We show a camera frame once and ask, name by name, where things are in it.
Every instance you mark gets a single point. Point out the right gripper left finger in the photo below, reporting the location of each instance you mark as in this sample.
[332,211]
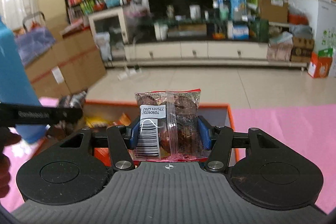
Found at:
[78,167]

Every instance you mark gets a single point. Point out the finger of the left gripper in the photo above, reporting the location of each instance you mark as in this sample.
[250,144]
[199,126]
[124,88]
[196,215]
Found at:
[67,115]

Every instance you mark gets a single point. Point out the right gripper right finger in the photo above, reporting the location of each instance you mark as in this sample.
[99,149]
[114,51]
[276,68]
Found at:
[259,168]

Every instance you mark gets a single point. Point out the yellow egg cake packet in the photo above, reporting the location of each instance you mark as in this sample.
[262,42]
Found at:
[97,122]

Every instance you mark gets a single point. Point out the clear orange bread packet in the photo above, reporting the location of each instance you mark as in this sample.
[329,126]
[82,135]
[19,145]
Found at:
[123,120]

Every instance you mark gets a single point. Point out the clear dark jujube packet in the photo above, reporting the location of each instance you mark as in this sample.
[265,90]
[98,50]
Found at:
[168,127]

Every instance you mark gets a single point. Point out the blue thermos jug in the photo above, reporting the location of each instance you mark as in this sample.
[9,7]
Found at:
[15,85]

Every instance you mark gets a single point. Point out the orange cardboard box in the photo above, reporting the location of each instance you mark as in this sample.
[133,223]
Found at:
[215,114]

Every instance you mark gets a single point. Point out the large cardboard boxes stack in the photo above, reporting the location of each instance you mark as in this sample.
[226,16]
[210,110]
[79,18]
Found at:
[71,65]

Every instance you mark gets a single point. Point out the pink flowered tablecloth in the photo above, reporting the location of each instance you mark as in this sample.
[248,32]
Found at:
[308,130]

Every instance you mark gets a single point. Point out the white power strip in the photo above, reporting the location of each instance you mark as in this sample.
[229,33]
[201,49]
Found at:
[129,73]

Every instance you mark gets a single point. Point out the white glass door cabinet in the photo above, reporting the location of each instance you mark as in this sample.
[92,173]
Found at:
[109,31]

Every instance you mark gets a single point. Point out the white tv cabinet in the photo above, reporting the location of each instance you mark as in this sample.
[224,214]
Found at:
[198,53]

